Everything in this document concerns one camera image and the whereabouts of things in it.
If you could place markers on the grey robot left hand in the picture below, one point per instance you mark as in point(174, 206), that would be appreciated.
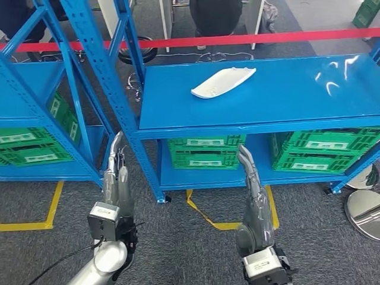
point(114, 188)

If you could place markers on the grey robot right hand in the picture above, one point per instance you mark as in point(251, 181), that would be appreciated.
point(258, 220)

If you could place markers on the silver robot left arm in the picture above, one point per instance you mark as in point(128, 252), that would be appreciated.
point(109, 257)

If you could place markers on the blue metal shelf rack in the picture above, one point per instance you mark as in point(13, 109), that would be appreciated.
point(29, 78)
point(267, 98)

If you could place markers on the white plastic trim panel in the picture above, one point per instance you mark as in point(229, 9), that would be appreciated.
point(222, 82)

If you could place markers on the white side cabinet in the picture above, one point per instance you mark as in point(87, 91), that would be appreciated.
point(108, 15)

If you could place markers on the white desk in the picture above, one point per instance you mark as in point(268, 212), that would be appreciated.
point(165, 23)

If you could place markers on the red barrier belt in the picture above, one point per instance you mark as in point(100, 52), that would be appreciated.
point(237, 39)

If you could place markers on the grey cloth bag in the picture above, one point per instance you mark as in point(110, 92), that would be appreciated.
point(269, 17)

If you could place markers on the person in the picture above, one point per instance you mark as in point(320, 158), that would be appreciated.
point(215, 15)

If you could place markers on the green crate stack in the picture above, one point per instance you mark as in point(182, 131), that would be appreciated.
point(366, 13)

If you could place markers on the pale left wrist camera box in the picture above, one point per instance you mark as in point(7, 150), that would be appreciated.
point(104, 222)

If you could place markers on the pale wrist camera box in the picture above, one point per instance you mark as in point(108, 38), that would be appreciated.
point(261, 263)
point(104, 222)

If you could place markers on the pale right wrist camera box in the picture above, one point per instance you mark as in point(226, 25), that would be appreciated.
point(261, 263)

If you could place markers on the chrome stanchion post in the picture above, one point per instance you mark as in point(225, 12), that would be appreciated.
point(365, 216)

